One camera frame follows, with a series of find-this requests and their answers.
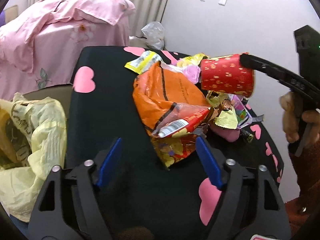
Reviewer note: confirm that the colourful pink candy wrapper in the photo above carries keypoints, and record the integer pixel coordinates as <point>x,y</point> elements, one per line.
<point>243,116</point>

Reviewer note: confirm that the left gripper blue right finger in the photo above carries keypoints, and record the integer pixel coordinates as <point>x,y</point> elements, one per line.
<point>208,161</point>

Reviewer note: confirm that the gold foil wrapper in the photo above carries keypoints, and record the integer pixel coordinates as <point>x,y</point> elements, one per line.
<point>224,114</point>

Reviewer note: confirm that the yellow white snack wrapper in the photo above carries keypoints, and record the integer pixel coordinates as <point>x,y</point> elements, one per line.
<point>144,62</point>

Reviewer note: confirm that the white plastic bag on floor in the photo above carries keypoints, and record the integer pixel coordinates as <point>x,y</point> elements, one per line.
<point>154,34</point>

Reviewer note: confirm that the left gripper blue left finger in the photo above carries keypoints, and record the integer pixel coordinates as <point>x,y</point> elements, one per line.
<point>106,161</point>

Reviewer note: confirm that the white wall socket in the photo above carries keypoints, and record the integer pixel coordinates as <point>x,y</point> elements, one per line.
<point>222,2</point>

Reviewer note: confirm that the person's right hand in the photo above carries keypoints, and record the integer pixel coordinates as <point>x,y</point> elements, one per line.
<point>290,121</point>

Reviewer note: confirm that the bed with pink duvet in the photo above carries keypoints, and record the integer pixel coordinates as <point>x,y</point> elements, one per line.
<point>41,46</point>

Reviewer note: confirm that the yellow plastic trash bag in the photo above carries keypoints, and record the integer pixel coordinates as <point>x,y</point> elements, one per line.
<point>33,140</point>

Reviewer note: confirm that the red gold paper cup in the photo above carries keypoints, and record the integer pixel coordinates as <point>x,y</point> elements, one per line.
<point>226,74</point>

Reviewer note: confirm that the red snack packet with barcode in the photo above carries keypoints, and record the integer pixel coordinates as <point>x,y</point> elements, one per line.
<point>184,126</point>

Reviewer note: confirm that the orange plastic bag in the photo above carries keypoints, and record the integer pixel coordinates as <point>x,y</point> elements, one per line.
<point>162,96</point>

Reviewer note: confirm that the person's red sleeve forearm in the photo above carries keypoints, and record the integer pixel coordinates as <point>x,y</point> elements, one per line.
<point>307,170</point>

